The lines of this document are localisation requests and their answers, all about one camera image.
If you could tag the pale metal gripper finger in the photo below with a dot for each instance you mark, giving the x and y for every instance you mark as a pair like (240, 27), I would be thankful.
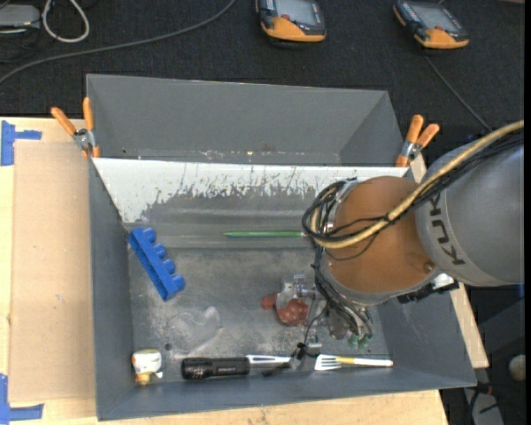
(285, 298)
(302, 283)

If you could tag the red-brown spotted toy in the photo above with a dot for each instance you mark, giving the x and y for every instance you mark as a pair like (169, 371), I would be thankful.
(294, 313)

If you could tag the small grey and black clip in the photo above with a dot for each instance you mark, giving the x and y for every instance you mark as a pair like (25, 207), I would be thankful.
(310, 349)

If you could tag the green pencil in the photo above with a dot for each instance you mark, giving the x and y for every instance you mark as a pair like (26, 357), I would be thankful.
(265, 234)

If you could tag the clear plastic piece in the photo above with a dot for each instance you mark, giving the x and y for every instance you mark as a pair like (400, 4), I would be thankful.
(199, 328)

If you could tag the black flashlight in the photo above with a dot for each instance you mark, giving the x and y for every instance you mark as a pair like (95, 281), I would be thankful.
(214, 367)

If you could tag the blue toy brick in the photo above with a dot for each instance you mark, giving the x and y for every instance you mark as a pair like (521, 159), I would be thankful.
(156, 261)

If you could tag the white toy duck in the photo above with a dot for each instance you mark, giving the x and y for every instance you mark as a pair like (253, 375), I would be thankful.
(147, 362)

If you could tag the grey metal bin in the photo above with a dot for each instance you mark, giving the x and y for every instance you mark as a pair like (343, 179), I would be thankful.
(230, 118)

